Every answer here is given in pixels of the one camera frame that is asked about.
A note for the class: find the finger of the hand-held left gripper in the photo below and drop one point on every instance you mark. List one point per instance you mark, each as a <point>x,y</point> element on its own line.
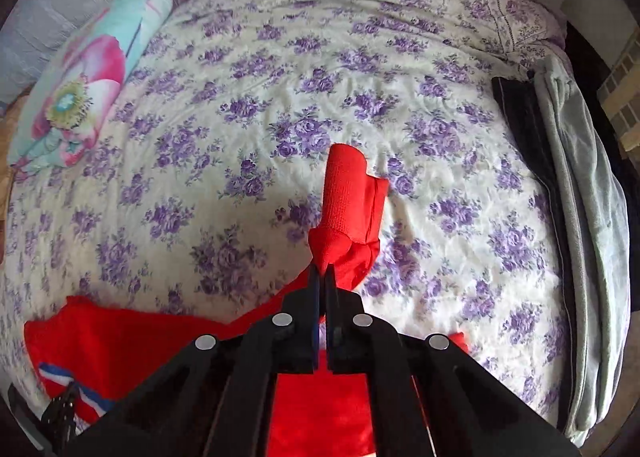
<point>61,412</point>

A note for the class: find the grey folded pants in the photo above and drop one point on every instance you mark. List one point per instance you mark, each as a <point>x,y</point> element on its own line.
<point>585,217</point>

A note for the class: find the purple floral bed sheet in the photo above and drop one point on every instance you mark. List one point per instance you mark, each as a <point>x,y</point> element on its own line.
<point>260,102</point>

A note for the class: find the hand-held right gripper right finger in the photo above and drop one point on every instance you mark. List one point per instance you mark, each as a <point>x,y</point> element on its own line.
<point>331,298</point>

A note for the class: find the black folded garment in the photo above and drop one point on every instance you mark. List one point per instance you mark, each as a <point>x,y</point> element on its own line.
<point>530,137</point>

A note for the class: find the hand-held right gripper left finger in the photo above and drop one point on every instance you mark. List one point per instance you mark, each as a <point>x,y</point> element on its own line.
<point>312,298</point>

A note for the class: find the red pants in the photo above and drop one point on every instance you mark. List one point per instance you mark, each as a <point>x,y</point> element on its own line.
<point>351,197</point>

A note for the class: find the teal pink floral pillow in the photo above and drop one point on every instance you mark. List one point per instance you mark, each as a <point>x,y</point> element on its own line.
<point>85,82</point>

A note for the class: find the purple floral pillow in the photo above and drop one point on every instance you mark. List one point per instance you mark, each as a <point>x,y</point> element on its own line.
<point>525,22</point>

